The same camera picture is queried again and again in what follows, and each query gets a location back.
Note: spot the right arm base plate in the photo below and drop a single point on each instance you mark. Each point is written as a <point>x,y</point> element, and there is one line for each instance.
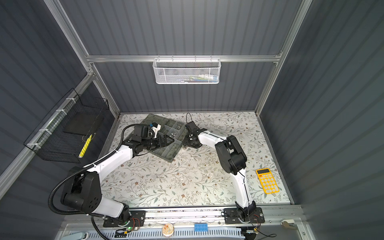
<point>234,216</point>

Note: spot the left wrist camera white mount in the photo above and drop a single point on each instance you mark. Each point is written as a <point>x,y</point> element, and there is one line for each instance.
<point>155,128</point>

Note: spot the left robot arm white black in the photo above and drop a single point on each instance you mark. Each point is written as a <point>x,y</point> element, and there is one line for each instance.
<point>82,191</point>

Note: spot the white wire mesh basket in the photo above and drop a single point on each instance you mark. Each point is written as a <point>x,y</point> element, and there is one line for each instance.
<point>168,72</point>

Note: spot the yellow marker in black basket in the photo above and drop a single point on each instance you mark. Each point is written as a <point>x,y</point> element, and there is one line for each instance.
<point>85,147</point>

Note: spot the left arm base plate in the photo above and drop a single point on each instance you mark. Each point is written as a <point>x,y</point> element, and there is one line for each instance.
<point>134,219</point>

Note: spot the markers in white basket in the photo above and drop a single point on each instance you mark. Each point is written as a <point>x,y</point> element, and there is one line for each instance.
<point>200,79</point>

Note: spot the black wire mesh basket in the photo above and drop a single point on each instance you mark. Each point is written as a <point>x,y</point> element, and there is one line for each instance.
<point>63,135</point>

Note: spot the green compartment organizer box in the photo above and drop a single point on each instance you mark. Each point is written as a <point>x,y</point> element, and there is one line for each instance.
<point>172,128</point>

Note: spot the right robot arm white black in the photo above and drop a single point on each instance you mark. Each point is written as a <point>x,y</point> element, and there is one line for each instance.
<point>233,161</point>

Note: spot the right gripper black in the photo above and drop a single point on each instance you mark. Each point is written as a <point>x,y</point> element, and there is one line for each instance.
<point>186,142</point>

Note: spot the yellow calculator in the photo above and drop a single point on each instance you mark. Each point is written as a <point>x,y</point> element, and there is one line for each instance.
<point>267,180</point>

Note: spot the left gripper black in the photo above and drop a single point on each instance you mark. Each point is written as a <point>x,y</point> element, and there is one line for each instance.
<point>164,141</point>

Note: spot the blue toy brick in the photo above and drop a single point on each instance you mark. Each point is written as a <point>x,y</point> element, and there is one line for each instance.
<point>201,228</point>

